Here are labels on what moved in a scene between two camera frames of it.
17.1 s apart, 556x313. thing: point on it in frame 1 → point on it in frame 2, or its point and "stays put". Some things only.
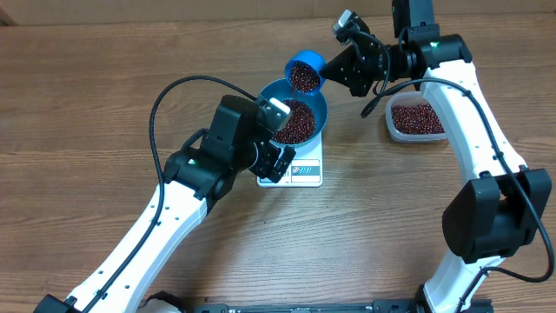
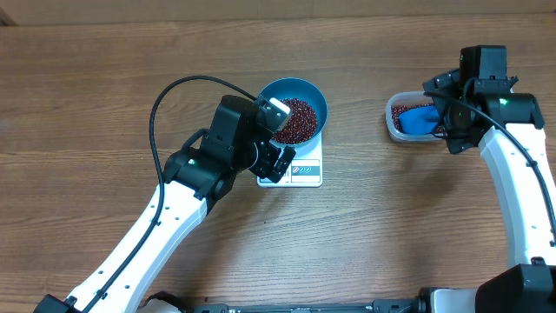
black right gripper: [356, 77] → [457, 142]
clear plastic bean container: [410, 119] stays put
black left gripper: [270, 156] stays put
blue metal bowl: [281, 89] stays put
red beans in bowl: [300, 125] stays put
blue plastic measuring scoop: [306, 71] → [419, 120]
